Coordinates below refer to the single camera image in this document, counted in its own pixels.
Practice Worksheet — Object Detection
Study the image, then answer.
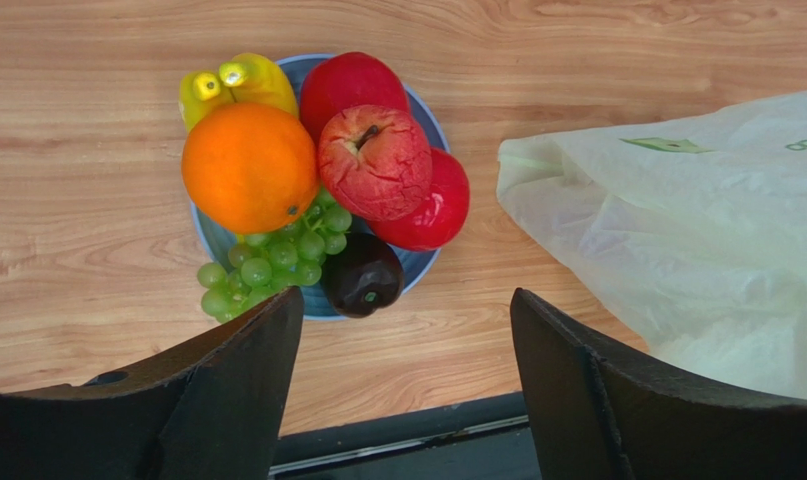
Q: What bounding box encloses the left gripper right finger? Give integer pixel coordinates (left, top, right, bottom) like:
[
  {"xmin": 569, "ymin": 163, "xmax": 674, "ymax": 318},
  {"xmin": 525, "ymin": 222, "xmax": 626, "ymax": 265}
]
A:
[{"xmin": 510, "ymin": 288, "xmax": 807, "ymax": 479}]

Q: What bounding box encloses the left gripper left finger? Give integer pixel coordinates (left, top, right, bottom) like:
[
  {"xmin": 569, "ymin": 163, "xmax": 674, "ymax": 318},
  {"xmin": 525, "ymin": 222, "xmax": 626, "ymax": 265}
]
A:
[{"xmin": 0, "ymin": 288, "xmax": 304, "ymax": 479}]

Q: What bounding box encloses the pale green plastic bag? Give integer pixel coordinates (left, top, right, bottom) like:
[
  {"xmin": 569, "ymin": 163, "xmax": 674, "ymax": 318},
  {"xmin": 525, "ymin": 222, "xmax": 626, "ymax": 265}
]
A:
[{"xmin": 497, "ymin": 91, "xmax": 807, "ymax": 399}]

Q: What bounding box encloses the orange fruit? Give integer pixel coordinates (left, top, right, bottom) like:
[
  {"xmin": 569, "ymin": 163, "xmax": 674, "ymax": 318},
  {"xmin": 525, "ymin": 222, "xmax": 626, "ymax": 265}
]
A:
[{"xmin": 181, "ymin": 103, "xmax": 320, "ymax": 235}]

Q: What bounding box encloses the cracked red apple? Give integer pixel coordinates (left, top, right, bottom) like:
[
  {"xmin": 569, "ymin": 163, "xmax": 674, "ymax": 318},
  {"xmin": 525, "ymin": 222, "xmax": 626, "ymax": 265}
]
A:
[{"xmin": 317, "ymin": 104, "xmax": 433, "ymax": 221}]

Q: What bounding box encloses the green grape bunch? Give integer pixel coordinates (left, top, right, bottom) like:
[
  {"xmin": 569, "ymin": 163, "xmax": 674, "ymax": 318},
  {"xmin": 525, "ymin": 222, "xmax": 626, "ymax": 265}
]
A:
[{"xmin": 197, "ymin": 190, "xmax": 353, "ymax": 323}]

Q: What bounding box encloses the dark purple plum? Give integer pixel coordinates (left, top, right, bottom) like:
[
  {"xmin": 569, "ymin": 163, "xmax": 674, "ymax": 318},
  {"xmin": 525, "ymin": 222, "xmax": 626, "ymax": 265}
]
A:
[{"xmin": 320, "ymin": 232, "xmax": 405, "ymax": 318}]

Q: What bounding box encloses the shiny red apple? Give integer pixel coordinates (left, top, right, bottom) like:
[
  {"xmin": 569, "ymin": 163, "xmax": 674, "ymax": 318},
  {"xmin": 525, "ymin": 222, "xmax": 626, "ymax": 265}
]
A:
[
  {"xmin": 366, "ymin": 147, "xmax": 471, "ymax": 251},
  {"xmin": 299, "ymin": 52, "xmax": 410, "ymax": 142}
]

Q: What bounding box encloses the yellow banana left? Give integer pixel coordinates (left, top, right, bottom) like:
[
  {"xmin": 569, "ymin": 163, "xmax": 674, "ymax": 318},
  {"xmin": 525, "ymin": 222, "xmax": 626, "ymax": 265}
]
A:
[{"xmin": 179, "ymin": 70, "xmax": 235, "ymax": 132}]

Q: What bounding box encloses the yellow banana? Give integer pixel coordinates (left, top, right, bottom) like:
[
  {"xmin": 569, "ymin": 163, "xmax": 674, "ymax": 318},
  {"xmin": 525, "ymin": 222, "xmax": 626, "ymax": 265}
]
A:
[
  {"xmin": 218, "ymin": 52, "xmax": 299, "ymax": 118},
  {"xmin": 179, "ymin": 70, "xmax": 235, "ymax": 132}
]

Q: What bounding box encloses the yellow banana right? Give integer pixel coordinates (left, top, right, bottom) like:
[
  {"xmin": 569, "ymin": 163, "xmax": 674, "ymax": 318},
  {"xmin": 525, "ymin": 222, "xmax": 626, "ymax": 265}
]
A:
[{"xmin": 218, "ymin": 52, "xmax": 299, "ymax": 118}]

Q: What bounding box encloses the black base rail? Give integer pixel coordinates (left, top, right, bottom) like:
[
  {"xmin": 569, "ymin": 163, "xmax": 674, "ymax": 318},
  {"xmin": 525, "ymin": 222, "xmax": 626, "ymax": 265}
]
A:
[{"xmin": 268, "ymin": 392, "xmax": 542, "ymax": 479}]

